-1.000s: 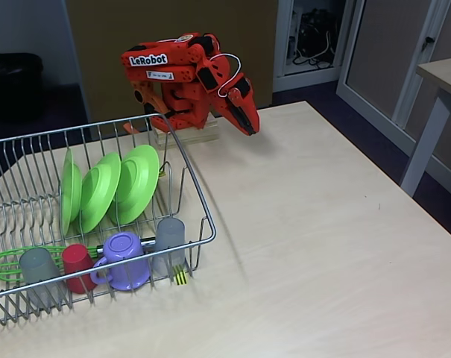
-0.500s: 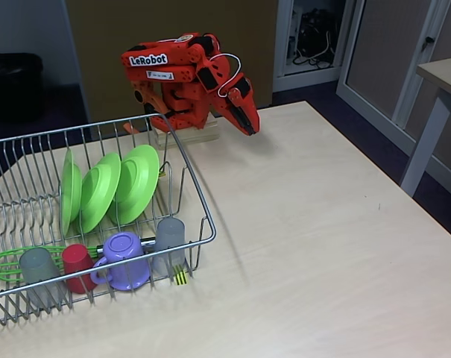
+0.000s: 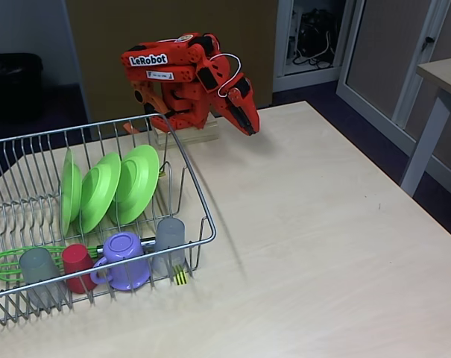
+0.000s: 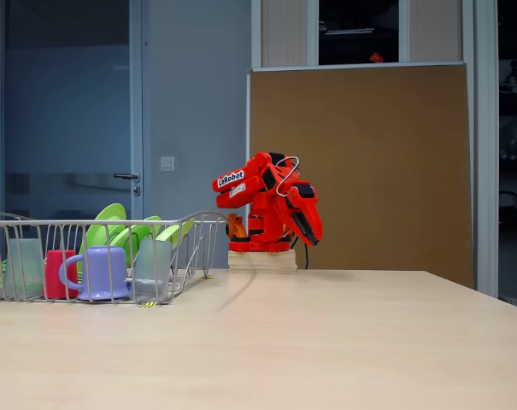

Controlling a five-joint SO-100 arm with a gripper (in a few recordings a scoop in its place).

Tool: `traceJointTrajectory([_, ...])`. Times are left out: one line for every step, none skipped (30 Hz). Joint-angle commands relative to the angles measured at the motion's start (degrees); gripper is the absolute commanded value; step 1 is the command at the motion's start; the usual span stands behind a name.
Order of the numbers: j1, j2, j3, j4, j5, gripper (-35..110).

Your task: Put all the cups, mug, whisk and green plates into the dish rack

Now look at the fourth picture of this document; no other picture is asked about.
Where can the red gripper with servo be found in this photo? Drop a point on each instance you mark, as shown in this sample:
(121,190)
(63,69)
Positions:
(302,212)

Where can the green plastic plate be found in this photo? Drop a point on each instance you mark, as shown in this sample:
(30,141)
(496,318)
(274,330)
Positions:
(140,230)
(108,213)
(172,234)

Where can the translucent grey plastic cup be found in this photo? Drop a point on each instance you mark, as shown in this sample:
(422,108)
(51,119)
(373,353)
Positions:
(153,265)
(25,265)

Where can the purple plastic mug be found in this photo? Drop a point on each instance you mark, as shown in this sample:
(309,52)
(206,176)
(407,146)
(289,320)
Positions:
(106,273)

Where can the red plastic cup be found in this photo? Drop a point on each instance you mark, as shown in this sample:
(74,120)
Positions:
(55,273)

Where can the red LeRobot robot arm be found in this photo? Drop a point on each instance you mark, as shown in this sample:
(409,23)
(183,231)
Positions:
(262,200)

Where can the wooden base block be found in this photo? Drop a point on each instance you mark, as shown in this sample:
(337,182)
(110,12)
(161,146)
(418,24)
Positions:
(262,260)

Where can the orange table clamp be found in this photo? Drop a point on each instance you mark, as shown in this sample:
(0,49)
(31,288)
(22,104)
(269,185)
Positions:
(236,226)

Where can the brown pin board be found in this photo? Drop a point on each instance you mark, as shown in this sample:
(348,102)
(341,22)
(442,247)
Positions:
(390,171)

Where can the yellow green twist tie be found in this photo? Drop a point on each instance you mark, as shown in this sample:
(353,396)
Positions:
(207,277)

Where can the yellow black striped tape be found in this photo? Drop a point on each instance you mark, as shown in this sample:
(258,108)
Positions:
(149,304)

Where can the small red object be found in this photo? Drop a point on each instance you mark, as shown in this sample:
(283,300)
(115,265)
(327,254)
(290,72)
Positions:
(375,56)

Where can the dark kettle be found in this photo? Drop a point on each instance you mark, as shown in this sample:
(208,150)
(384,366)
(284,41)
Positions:
(510,211)

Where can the dark open shelf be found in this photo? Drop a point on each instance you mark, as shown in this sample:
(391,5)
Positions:
(514,107)

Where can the small flexible tripod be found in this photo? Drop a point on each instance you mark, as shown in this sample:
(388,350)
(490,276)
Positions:
(514,79)

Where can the grey glass door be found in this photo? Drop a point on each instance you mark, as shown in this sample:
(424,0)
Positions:
(70,107)

